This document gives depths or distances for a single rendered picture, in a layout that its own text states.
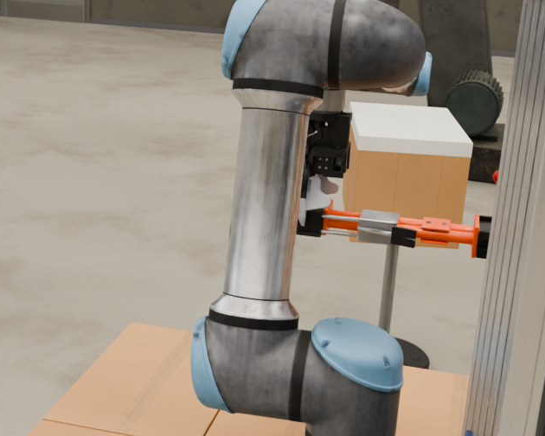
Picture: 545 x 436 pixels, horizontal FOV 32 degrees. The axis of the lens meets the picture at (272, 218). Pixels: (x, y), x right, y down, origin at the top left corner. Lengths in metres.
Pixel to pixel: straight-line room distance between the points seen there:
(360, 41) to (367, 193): 2.26
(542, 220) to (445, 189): 2.68
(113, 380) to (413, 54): 1.59
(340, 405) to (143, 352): 1.60
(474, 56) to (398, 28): 6.20
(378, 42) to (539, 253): 0.48
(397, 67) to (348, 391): 0.40
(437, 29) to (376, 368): 6.31
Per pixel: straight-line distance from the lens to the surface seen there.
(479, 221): 1.78
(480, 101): 6.73
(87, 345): 3.98
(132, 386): 2.54
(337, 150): 1.68
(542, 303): 0.76
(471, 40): 7.35
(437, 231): 1.72
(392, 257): 3.76
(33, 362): 3.86
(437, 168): 3.38
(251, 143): 1.16
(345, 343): 1.15
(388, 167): 3.36
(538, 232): 0.73
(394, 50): 1.16
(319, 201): 1.70
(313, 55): 1.15
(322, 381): 1.15
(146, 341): 2.77
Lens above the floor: 1.77
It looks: 18 degrees down
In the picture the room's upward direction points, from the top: 4 degrees clockwise
